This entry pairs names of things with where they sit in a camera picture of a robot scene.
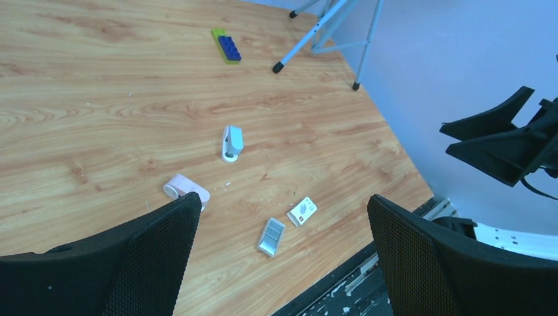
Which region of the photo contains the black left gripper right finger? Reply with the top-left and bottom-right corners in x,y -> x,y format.
367,194 -> 557,315

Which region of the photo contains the white staple box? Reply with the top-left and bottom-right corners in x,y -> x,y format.
287,196 -> 318,227

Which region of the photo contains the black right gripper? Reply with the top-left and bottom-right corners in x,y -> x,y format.
440,86 -> 557,187

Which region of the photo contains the purple green small block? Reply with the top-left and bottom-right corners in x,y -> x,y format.
211,28 -> 241,65

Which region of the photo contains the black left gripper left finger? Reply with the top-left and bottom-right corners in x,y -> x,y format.
1,192 -> 201,315

